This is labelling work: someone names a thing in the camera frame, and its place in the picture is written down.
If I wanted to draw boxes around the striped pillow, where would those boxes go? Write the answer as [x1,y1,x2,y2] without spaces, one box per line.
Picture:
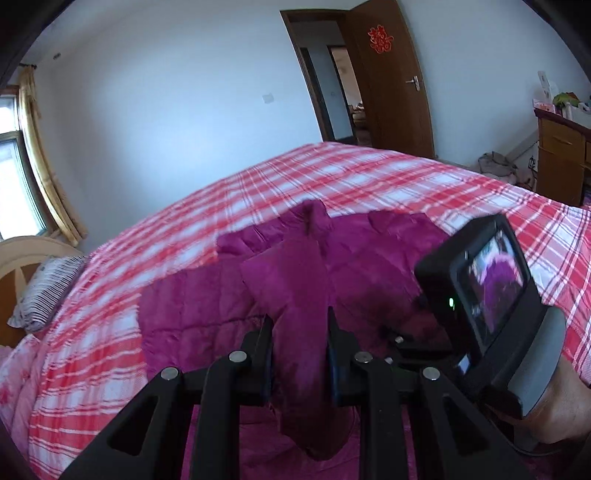
[8,255,88,332]

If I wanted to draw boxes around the pile of beige clothes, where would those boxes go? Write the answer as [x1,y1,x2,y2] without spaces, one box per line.
[476,151,520,182]

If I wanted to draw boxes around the wooden desk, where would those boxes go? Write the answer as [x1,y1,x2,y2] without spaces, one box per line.
[534,108,591,207]

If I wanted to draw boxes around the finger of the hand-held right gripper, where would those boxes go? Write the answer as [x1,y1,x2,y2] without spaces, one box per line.
[379,325,458,370]

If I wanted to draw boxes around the pink floral quilt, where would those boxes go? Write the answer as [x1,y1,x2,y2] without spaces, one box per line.
[0,332,49,457]

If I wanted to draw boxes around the yellow curtain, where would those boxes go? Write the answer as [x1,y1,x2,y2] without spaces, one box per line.
[18,65,88,247]

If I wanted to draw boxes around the person's right forearm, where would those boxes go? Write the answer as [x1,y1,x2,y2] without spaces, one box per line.
[522,354,591,445]

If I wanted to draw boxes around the wooden headboard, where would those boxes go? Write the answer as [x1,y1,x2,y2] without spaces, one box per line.
[0,235,85,347]

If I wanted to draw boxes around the bed with red plaid sheet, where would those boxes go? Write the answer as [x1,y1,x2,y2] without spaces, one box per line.
[0,141,591,480]

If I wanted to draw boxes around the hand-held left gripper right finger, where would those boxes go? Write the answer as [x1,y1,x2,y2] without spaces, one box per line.
[326,307,533,480]

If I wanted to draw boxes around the brown wooden door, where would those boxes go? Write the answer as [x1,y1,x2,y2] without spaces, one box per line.
[347,0,436,160]

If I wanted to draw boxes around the red paper door decoration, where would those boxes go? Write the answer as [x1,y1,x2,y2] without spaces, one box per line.
[368,24,393,53]

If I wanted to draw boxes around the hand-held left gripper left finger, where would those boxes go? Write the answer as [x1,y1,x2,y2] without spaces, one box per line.
[60,315,274,480]

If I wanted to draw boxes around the magenta quilted jacket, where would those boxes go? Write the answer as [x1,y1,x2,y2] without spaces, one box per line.
[137,199,462,480]

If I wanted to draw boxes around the brown door frame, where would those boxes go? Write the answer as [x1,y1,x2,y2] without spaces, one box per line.
[280,8,376,147]

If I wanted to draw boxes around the white card box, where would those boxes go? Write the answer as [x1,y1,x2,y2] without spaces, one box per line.
[537,70,558,103]

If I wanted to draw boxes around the window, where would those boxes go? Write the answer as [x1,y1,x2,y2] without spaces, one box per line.
[0,85,51,241]

